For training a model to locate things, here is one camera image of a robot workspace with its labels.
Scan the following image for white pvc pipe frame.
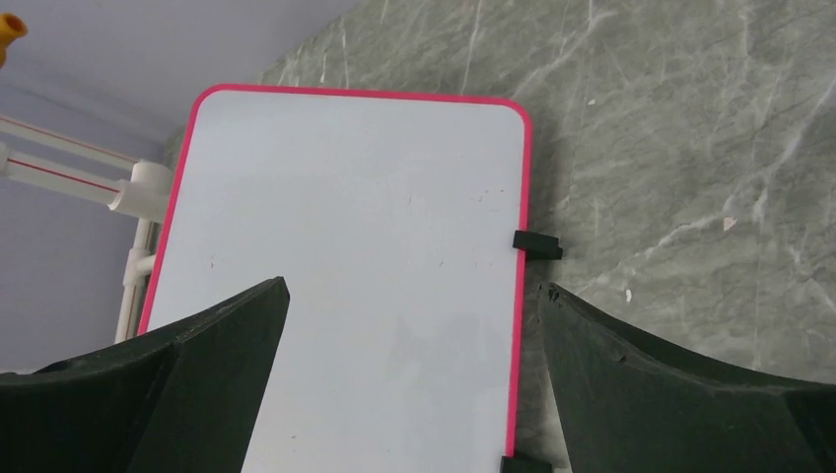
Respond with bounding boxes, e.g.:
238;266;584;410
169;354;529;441
1;115;173;343

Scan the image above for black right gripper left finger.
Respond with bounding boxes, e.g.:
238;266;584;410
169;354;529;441
1;277;290;472

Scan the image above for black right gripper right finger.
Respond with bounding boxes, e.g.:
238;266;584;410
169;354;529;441
538;283;835;472

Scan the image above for black lower whiteboard clip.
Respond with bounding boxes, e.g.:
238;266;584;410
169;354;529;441
499;453;553;473

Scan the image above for black whiteboard clip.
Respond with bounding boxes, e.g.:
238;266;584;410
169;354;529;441
513;230;564;261
499;453;553;473

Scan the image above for pink framed whiteboard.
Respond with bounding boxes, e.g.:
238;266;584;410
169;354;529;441
140;85;532;472

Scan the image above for orange pipe fitting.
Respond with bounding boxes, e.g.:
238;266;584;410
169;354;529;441
0;13;29;68

